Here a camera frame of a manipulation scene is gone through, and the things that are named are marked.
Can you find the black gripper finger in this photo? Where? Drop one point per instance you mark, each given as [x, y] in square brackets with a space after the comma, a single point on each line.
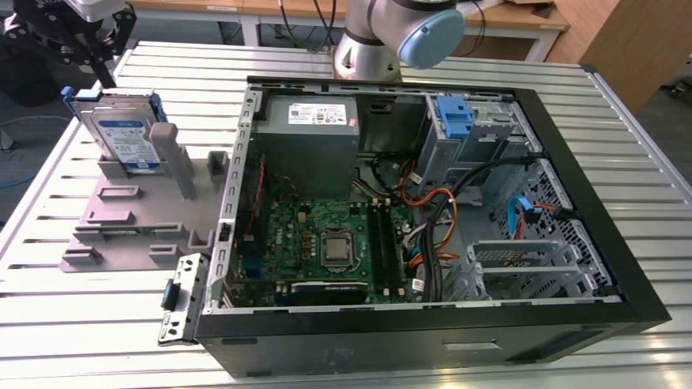
[123, 24]
[76, 61]

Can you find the hard disk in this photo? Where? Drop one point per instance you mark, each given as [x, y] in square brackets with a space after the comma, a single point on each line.
[127, 138]

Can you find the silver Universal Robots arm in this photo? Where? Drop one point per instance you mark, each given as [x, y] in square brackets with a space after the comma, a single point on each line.
[367, 52]

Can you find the metal disk bay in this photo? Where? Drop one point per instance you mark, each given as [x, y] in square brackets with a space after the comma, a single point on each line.
[524, 269]

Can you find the black mesh waste bin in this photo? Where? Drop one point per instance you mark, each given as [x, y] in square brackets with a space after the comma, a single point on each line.
[27, 89]

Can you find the grey parts rack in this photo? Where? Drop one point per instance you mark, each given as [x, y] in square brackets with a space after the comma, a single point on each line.
[140, 243]

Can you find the grey power supply unit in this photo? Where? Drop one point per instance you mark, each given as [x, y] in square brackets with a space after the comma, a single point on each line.
[303, 162]

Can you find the green motherboard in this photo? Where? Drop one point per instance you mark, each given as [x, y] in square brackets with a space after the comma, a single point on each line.
[292, 227]

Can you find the black CPU socket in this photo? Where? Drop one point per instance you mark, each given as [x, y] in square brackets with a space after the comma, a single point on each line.
[338, 232]

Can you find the blue plastic drive latch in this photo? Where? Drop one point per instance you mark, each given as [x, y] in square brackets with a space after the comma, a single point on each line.
[454, 117]

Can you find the silver CPU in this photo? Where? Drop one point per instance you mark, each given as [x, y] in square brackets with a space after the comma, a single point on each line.
[336, 248]

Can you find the metal drive cage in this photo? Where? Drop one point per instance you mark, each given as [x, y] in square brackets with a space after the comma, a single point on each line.
[443, 158]

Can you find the black RAM slot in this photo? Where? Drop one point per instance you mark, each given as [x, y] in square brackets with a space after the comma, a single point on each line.
[390, 243]
[375, 243]

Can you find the black graphics card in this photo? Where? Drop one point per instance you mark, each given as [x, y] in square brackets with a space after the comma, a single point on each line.
[324, 293]

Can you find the black PC case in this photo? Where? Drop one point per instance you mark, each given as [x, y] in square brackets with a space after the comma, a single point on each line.
[379, 344]

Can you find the wooden cabinet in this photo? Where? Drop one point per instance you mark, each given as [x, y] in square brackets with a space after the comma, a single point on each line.
[638, 48]

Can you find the wooden desk white frame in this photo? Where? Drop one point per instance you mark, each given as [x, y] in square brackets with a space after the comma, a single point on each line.
[190, 6]
[519, 20]

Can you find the metal bracket with blue latch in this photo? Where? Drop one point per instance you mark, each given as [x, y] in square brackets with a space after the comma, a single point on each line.
[190, 279]

